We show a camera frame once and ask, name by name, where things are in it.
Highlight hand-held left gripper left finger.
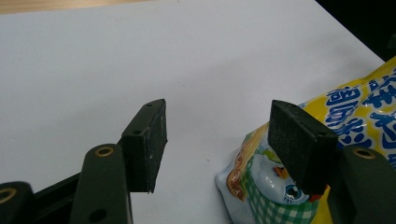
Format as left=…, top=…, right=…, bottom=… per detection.
left=119, top=98, right=169, bottom=194

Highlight yellow spout pouch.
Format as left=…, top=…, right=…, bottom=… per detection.
left=214, top=55, right=396, bottom=224

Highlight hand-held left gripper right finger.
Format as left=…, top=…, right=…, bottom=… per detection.
left=266, top=99, right=340, bottom=196

